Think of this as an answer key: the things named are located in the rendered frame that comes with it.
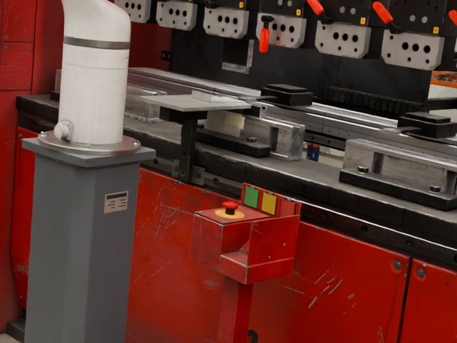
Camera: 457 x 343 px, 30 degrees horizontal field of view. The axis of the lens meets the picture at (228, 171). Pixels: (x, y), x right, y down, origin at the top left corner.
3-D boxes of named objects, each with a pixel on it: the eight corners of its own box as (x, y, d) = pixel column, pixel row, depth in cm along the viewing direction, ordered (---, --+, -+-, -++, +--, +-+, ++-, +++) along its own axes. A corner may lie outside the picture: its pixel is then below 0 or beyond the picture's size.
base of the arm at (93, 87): (84, 159, 147) (92, 52, 143) (16, 138, 158) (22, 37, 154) (161, 150, 161) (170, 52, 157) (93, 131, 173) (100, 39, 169)
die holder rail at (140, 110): (54, 96, 296) (56, 69, 294) (68, 96, 301) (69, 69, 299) (149, 123, 264) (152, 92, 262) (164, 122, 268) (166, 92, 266)
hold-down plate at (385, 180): (337, 181, 211) (339, 169, 210) (350, 179, 215) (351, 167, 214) (446, 211, 191) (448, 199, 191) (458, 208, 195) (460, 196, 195)
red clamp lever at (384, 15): (373, -1, 199) (397, 30, 196) (383, 0, 202) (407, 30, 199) (368, 5, 200) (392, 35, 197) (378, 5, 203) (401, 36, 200)
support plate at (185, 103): (137, 99, 229) (137, 96, 229) (205, 97, 249) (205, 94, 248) (183, 111, 218) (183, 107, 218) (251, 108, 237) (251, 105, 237)
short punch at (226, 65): (219, 69, 245) (223, 35, 243) (224, 69, 246) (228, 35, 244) (245, 73, 238) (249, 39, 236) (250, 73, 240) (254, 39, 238)
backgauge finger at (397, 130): (364, 133, 218) (367, 113, 217) (417, 128, 237) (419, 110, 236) (404, 142, 210) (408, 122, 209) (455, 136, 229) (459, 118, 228)
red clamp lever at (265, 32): (256, 52, 225) (260, 14, 223) (266, 52, 228) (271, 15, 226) (262, 52, 224) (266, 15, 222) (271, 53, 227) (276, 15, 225)
